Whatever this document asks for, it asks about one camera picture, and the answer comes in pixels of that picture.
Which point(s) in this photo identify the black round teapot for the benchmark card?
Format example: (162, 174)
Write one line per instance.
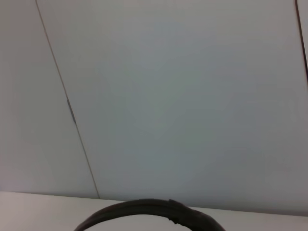
(149, 207)

